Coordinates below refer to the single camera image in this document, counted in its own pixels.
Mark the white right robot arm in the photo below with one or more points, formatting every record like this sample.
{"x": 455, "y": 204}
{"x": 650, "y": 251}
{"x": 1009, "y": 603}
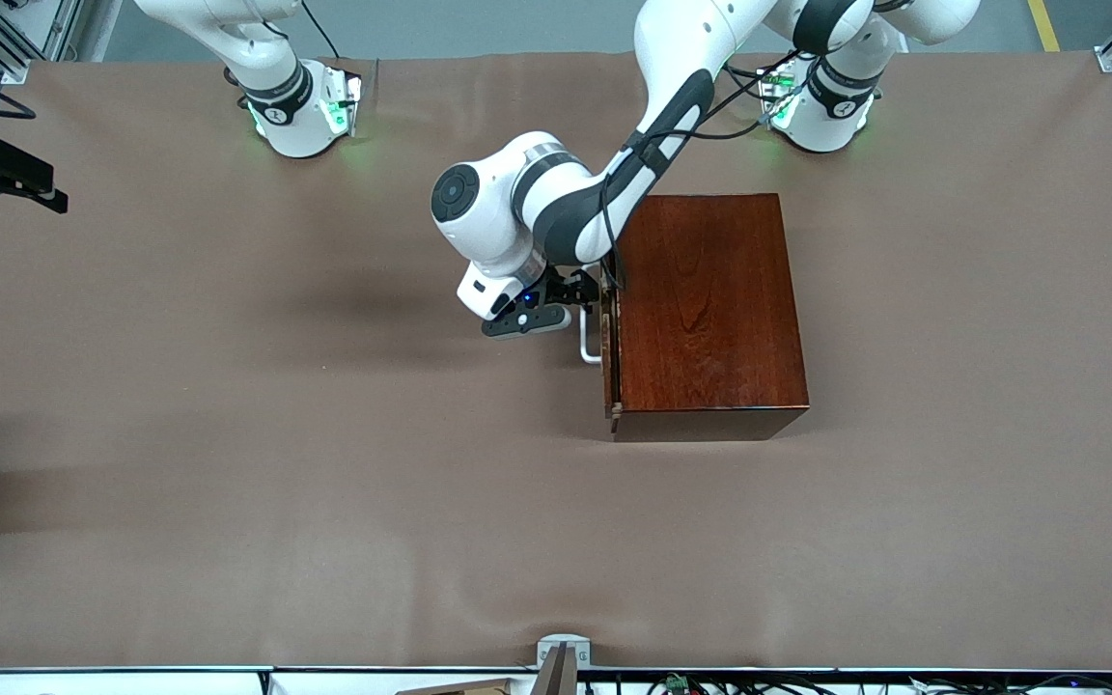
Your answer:
{"x": 295, "y": 125}

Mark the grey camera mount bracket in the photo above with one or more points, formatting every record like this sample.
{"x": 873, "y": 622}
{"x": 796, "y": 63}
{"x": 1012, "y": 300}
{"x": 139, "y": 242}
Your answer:
{"x": 563, "y": 649}

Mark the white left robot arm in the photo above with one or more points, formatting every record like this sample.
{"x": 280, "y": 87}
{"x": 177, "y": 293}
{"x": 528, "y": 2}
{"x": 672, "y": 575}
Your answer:
{"x": 691, "y": 58}

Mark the light wooden board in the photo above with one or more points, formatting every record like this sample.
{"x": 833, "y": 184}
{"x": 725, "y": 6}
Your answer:
{"x": 459, "y": 687}

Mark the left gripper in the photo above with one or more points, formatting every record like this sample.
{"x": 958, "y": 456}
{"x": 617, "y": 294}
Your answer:
{"x": 568, "y": 287}

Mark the dark brown wooden cabinet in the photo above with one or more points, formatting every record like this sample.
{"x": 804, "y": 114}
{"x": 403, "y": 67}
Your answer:
{"x": 710, "y": 309}

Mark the brown table cloth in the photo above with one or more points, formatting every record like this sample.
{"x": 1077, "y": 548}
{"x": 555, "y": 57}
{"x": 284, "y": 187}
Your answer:
{"x": 324, "y": 434}

